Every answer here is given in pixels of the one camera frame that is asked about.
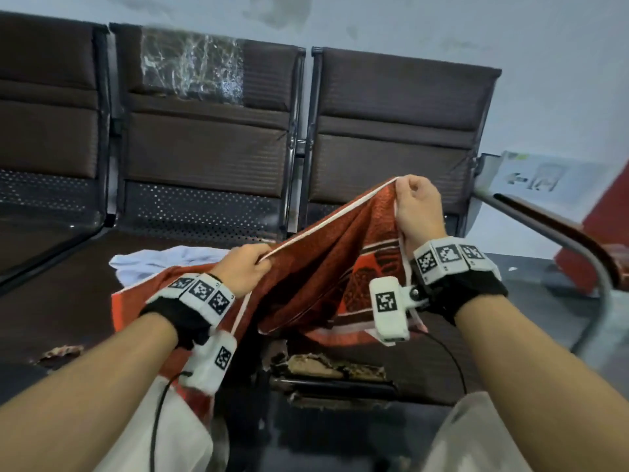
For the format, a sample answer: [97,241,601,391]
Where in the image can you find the red patterned cloth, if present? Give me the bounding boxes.
[110,177,429,424]

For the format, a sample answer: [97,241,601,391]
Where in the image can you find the person's right forearm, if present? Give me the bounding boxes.
[453,294,629,472]

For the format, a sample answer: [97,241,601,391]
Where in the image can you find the brown padded bench chair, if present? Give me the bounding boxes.
[0,10,112,293]
[299,46,502,237]

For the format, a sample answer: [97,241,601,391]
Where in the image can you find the person's white trousers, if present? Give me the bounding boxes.
[95,377,535,472]

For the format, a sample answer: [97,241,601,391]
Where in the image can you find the grey metal armrest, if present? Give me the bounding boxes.
[471,153,629,371]

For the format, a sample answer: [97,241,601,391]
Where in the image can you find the black marker wristband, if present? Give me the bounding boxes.
[140,272,237,350]
[410,236,509,326]

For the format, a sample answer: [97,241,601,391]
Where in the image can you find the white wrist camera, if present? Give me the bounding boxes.
[179,331,238,395]
[369,276,429,345]

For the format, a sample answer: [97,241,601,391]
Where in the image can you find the brown chair with plastic wrap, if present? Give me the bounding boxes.
[108,22,306,247]

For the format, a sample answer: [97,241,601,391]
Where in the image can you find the black cable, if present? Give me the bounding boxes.
[424,331,468,395]
[149,371,193,472]

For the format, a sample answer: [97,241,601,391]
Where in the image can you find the white cloth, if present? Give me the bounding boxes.
[109,246,232,288]

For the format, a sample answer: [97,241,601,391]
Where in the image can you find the person's left forearm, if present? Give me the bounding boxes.
[0,312,179,472]

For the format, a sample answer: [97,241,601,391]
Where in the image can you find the person's left hand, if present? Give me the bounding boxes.
[211,244,273,298]

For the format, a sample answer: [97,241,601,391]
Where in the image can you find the clear plastic wrap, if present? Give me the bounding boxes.
[140,27,245,106]

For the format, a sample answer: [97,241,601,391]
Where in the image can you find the red board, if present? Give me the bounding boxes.
[554,161,629,293]

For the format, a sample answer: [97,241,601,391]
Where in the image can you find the white wall poster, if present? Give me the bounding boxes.
[491,150,626,223]

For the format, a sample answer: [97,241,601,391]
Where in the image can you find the person's right hand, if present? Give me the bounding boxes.
[394,174,448,246]

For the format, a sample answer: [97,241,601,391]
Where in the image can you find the torn leather scrap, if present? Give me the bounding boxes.
[35,344,85,363]

